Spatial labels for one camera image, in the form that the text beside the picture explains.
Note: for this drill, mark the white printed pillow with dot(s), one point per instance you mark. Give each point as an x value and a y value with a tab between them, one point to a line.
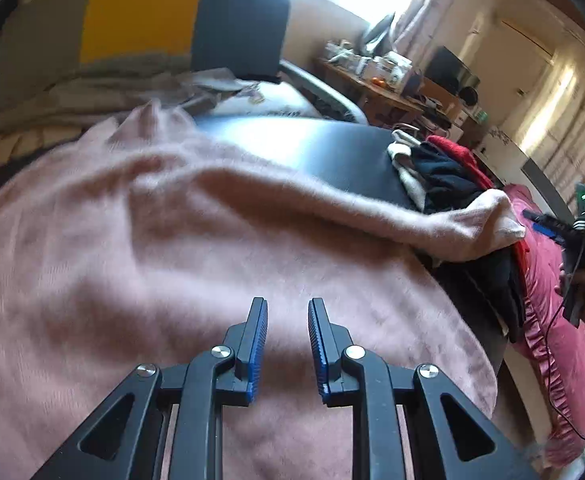
272	102

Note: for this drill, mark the cluttered wooden desk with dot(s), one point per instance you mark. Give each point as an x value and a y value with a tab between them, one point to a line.
372	92

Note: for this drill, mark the black padded table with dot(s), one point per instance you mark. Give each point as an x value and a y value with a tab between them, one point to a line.
312	145

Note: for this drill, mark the black monitor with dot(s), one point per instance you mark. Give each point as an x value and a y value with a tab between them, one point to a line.
380	35

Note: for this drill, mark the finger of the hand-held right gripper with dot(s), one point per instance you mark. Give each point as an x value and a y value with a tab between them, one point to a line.
552	230

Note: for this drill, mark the pink knitted sweater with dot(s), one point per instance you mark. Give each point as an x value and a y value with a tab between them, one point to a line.
172	235

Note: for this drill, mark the black garment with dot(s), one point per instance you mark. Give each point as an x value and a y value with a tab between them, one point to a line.
445	175

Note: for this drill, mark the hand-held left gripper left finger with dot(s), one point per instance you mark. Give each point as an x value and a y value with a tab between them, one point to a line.
257	350

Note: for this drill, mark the grey yellow striped blanket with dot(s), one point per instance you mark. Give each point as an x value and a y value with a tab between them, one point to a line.
137	15

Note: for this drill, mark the grey board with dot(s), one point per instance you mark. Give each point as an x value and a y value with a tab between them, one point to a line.
547	187

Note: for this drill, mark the white radiator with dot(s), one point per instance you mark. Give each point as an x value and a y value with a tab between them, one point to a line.
572	130

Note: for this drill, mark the white marked panel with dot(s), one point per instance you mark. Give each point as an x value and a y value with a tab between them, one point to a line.
500	152

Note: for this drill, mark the pale curtain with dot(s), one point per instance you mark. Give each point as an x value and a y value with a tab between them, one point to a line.
420	5

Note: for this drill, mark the beige crumpled cloth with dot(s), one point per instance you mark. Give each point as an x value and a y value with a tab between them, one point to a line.
122	85

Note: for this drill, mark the red garment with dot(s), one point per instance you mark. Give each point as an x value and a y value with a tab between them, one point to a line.
460	152

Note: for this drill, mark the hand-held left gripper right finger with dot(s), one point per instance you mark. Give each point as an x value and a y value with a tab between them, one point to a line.
318	350

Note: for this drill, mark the black round pot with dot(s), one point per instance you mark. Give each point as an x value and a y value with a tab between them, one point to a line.
469	95

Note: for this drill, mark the dark office chair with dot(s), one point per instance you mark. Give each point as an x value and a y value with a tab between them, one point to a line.
242	25

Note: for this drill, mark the white cloth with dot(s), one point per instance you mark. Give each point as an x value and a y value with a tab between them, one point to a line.
410	175

